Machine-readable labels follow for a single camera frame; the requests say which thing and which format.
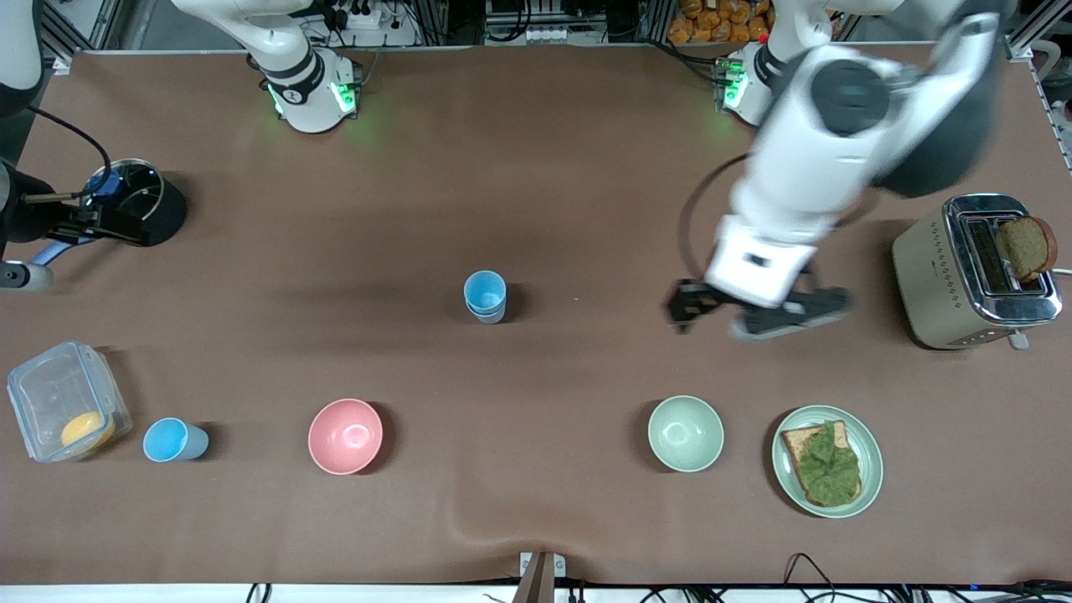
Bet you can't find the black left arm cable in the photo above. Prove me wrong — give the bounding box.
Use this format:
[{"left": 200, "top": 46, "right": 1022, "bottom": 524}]
[{"left": 677, "top": 153, "right": 756, "bottom": 287}]

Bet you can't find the green lettuce leaf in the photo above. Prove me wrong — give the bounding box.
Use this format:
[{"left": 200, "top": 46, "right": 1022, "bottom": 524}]
[{"left": 796, "top": 421, "right": 863, "bottom": 507}]

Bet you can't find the glass lid with blue knob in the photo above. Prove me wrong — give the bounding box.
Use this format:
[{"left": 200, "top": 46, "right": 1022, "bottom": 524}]
[{"left": 82, "top": 161, "right": 164, "bottom": 220}]

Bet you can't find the bag of orange items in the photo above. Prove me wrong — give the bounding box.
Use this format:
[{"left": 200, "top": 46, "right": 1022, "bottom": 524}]
[{"left": 667, "top": 0, "right": 776, "bottom": 45}]

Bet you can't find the clear plastic container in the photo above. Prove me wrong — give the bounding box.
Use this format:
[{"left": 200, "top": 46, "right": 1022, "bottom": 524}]
[{"left": 7, "top": 339, "right": 133, "bottom": 464}]

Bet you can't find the metal table edge bracket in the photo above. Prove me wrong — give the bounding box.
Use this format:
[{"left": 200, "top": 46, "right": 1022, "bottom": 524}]
[{"left": 518, "top": 550, "right": 567, "bottom": 603}]

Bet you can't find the pale green plate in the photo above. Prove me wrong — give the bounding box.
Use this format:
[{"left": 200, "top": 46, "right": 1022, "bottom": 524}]
[{"left": 771, "top": 405, "right": 884, "bottom": 519}]

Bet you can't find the pale green bowl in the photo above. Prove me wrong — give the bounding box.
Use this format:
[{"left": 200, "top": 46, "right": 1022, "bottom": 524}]
[{"left": 647, "top": 395, "right": 725, "bottom": 473}]

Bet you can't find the beige chrome toaster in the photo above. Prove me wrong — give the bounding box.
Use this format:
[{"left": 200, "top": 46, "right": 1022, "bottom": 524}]
[{"left": 891, "top": 193, "right": 1064, "bottom": 351}]

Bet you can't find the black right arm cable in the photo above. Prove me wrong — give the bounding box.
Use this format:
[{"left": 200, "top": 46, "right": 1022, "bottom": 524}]
[{"left": 25, "top": 106, "right": 113, "bottom": 200}]

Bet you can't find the black pot with blue handle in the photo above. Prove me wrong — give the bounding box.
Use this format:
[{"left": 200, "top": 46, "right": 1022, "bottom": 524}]
[{"left": 32, "top": 158, "right": 189, "bottom": 269}]

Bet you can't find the black looped floor cable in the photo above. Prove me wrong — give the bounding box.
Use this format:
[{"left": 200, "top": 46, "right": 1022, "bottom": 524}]
[{"left": 782, "top": 552, "right": 840, "bottom": 603}]

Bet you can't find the brown toast slice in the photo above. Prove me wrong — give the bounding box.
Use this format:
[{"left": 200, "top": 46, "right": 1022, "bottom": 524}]
[{"left": 995, "top": 215, "right": 1059, "bottom": 284}]

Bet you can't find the pink bowl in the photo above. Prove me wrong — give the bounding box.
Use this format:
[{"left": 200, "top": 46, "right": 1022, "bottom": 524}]
[{"left": 307, "top": 398, "right": 384, "bottom": 476}]

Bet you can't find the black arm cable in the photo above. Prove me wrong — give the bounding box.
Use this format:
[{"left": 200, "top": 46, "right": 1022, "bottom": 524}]
[
  {"left": 25, "top": 106, "right": 113, "bottom": 200},
  {"left": 677, "top": 153, "right": 756, "bottom": 287}
]

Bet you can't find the bread slice under lettuce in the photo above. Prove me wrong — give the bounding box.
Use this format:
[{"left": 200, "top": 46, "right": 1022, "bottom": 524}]
[{"left": 781, "top": 420, "right": 863, "bottom": 508}]

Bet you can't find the yellow round food item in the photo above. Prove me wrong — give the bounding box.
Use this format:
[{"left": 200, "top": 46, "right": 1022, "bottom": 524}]
[{"left": 60, "top": 410, "right": 116, "bottom": 450}]

